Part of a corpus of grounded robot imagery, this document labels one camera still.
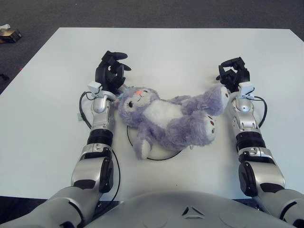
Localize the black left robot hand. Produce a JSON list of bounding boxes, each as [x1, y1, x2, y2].
[[95, 50, 132, 95]]

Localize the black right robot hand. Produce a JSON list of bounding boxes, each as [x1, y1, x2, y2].
[[215, 56, 251, 94]]

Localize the purple plush rabbit doll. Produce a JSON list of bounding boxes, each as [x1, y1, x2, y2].
[[114, 84, 230, 160]]

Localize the white plate with black rim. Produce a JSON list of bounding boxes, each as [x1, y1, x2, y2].
[[126, 124, 183, 162]]

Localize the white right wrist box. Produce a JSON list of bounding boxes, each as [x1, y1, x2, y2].
[[238, 82, 255, 100]]

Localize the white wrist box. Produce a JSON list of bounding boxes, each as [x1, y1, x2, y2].
[[238, 82, 255, 100], [87, 81, 103, 99]]

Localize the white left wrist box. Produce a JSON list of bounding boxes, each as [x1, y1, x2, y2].
[[87, 81, 103, 99]]

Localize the brown box on floor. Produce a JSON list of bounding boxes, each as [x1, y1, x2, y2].
[[0, 28, 23, 43]]

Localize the light grey robot torso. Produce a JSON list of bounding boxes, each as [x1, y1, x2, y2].
[[71, 190, 304, 228]]

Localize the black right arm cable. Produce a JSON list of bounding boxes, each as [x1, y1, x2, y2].
[[251, 96, 268, 130]]

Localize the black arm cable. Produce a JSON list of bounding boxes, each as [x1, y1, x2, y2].
[[79, 91, 122, 209], [251, 96, 268, 130]]

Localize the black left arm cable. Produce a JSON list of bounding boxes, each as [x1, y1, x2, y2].
[[79, 91, 122, 209]]

